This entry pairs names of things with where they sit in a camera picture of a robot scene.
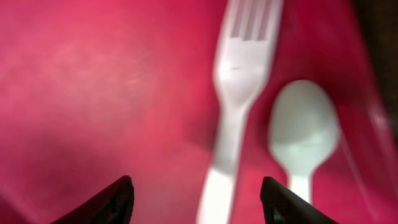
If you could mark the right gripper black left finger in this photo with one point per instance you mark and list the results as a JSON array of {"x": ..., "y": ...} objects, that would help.
[{"x": 112, "y": 205}]

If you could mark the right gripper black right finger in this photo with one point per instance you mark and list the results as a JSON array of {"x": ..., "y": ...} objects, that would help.
[{"x": 282, "y": 206}]

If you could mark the red plastic tray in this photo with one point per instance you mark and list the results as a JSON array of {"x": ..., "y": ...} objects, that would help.
[{"x": 94, "y": 90}]

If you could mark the white plastic spoon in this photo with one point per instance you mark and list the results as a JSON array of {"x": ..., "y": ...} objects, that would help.
[{"x": 304, "y": 132}]

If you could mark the white plastic fork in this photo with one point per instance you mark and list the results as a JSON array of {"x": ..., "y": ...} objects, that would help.
[{"x": 243, "y": 63}]

